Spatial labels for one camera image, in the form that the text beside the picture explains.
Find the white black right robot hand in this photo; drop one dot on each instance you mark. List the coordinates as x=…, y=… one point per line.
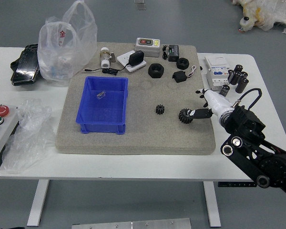
x=218, y=102

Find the large black gear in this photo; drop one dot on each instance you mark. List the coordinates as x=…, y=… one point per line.
x=184, y=117

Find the small black gear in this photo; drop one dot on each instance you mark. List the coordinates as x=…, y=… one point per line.
x=160, y=110

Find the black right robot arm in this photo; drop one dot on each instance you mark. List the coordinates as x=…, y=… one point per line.
x=264, y=157

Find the small black hex nut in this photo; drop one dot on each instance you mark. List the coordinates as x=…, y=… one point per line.
x=182, y=63

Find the large black hex nut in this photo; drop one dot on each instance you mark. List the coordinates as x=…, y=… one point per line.
x=156, y=70

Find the grey button control box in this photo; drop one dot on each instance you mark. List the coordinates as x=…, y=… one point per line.
x=4, y=133

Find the blue plastic box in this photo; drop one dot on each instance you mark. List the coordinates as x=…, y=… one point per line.
x=102, y=109

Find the black cylindrical capacitor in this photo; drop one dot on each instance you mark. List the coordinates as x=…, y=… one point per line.
x=235, y=78
x=238, y=67
x=225, y=90
x=242, y=85
x=231, y=75
x=244, y=74

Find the white circuit breaker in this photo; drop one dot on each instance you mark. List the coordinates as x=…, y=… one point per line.
x=215, y=76

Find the white table leg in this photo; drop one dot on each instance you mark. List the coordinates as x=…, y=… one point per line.
x=37, y=202
x=212, y=205

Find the black device with green label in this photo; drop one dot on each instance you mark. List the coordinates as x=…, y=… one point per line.
x=174, y=53

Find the black table control panel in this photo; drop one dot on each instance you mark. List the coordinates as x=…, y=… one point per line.
x=236, y=184

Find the grey-brown mat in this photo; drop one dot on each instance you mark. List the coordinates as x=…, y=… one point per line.
x=138, y=138

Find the crumpled clear plastic bag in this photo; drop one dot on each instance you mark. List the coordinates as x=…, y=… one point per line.
x=28, y=140

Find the black power adapter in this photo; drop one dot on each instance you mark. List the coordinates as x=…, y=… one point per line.
x=136, y=58

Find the plastic-wrapped stuffed toy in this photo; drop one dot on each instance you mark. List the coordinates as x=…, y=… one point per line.
x=264, y=14

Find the small clear plastic pouch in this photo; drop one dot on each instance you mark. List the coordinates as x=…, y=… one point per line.
x=101, y=95

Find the brass valve with white fittings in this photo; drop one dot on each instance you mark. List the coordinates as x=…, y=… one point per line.
x=105, y=57

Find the metal floor fixture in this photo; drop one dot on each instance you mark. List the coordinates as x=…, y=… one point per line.
x=139, y=4

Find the white plastic bag red print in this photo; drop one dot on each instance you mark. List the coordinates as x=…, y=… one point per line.
x=62, y=59

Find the white switch panel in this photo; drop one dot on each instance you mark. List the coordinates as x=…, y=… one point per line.
x=215, y=61

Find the grey push-button switch box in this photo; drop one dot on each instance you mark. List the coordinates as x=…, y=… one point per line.
x=147, y=48

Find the white wall socket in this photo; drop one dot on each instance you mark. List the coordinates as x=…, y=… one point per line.
x=122, y=59

